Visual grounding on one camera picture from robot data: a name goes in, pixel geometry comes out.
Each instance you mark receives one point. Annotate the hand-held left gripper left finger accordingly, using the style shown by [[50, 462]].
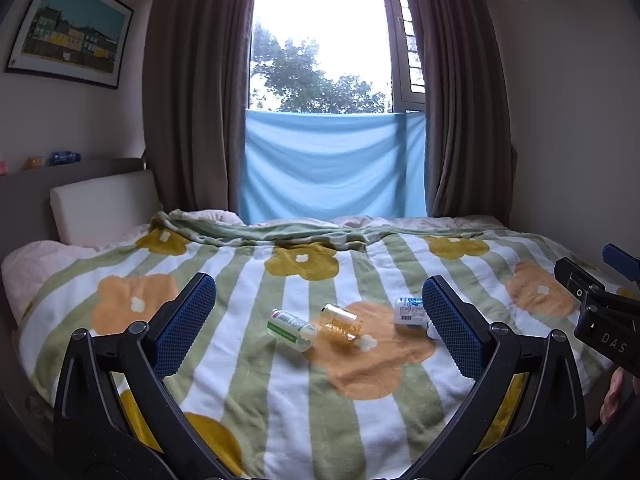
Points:
[[186, 322]]

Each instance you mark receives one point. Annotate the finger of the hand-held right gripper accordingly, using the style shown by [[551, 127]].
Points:
[[622, 261], [580, 280]]

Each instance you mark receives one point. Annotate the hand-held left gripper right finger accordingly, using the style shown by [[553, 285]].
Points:
[[456, 327]]

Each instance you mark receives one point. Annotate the person's right hand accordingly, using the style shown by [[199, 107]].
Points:
[[613, 395]]

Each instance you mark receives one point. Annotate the blue label white bottle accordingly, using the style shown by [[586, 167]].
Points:
[[411, 311]]

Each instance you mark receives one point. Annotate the green label white bottle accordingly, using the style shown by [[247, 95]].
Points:
[[290, 329]]

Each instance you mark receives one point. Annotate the amber transparent bottle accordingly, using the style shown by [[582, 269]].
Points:
[[340, 322]]

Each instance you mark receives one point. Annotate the white headboard cushion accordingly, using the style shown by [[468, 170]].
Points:
[[102, 205]]

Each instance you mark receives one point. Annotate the floral striped blanket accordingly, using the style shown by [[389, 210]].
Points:
[[310, 400]]

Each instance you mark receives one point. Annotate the grey bed headboard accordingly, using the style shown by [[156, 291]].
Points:
[[30, 195]]

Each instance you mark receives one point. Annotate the light blue cloth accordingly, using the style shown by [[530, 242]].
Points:
[[330, 165]]

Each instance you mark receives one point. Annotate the blue toy car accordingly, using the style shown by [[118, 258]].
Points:
[[63, 157]]

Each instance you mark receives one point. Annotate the brown curtain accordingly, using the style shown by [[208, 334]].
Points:
[[192, 90], [460, 95]]

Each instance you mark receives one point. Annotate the orange toy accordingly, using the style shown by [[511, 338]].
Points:
[[34, 162]]

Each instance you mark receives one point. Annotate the framed houses picture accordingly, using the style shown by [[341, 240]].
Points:
[[70, 30]]

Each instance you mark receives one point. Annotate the window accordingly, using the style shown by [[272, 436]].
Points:
[[325, 35]]

